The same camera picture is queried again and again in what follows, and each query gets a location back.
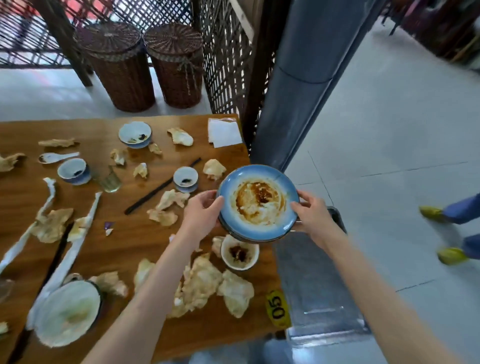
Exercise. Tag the metal tray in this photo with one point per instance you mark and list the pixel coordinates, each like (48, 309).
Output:
(311, 292)

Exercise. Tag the dark wooden table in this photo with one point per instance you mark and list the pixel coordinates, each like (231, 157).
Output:
(112, 251)

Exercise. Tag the dark wooden post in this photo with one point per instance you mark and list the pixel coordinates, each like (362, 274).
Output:
(262, 75)

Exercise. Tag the brown wicker lidded basket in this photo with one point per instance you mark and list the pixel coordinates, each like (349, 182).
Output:
(176, 65)
(116, 67)

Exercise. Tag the white paper napkin pack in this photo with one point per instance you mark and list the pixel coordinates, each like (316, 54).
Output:
(224, 132)

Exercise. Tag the dark wooden lattice screen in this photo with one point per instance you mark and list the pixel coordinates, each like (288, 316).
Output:
(225, 56)
(63, 41)

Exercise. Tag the person's right forearm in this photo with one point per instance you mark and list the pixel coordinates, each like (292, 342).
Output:
(382, 307)

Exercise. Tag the grey blue pillar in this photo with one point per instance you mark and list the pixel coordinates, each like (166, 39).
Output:
(315, 75)

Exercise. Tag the person's left forearm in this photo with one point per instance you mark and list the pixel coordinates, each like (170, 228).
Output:
(146, 307)

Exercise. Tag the person's right hand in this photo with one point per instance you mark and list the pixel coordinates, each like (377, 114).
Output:
(317, 223)

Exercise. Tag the dark wooden furniture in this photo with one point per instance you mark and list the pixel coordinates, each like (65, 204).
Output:
(442, 26)

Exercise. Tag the used napkins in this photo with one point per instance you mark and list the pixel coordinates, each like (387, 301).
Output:
(200, 281)

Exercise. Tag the person's left hand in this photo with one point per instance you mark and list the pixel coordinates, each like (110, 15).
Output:
(198, 221)

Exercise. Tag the yellow oval number sticker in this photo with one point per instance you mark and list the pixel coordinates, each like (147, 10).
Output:
(278, 309)

